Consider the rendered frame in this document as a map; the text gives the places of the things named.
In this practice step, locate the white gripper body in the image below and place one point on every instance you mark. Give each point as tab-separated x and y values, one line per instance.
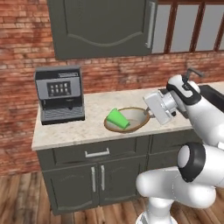
157	106

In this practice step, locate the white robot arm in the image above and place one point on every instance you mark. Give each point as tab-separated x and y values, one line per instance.
201	172

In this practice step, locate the beige bowl with brown rim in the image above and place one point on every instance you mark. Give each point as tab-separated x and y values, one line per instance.
137	119

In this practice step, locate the green cup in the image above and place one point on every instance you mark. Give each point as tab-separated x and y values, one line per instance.
117	118

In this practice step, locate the dark grey drawer front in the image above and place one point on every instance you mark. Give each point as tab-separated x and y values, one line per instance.
172	142
99	150

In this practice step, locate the grey tap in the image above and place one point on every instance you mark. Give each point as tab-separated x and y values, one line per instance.
193	73

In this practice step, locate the dark sink basin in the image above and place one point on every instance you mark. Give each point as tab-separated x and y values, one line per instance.
214	96

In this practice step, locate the grey coffee machine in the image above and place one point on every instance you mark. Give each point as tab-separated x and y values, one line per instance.
59	94

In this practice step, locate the window with brown frame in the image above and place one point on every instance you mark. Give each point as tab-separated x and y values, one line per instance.
188	26

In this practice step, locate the dark grey wall cupboard door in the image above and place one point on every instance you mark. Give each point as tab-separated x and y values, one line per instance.
102	27

